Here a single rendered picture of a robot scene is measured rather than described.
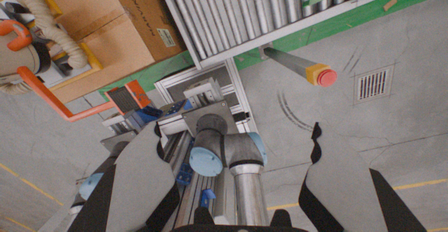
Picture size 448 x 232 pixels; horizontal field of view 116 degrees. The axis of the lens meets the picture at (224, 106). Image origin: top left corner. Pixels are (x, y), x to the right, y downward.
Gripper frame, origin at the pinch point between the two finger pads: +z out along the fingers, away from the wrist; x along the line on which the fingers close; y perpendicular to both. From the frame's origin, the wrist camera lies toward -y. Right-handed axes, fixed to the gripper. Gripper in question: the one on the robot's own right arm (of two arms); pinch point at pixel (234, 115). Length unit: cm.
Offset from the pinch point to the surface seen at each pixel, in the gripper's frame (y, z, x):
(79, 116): 18, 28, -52
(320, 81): 11, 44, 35
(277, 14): -16, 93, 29
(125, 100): 10.9, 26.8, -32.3
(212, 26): -11, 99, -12
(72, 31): -9, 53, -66
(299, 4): -22, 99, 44
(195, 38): -4, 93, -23
